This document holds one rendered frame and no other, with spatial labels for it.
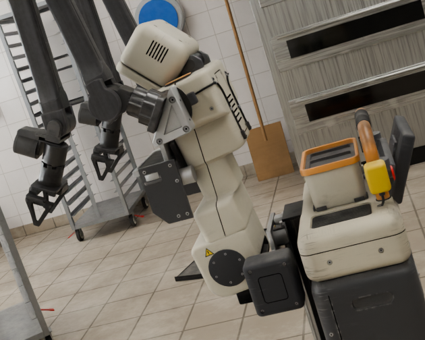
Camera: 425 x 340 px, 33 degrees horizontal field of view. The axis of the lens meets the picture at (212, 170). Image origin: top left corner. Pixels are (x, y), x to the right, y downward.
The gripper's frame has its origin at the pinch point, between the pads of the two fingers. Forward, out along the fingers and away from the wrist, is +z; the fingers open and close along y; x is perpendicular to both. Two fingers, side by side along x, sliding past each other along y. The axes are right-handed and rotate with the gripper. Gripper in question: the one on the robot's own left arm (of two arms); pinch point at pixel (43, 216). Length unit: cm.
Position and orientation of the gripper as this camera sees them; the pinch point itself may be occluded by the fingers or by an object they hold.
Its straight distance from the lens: 187.2
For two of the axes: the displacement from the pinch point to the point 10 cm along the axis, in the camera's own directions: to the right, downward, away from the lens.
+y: -1.1, 2.8, -9.5
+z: -2.4, 9.3, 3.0
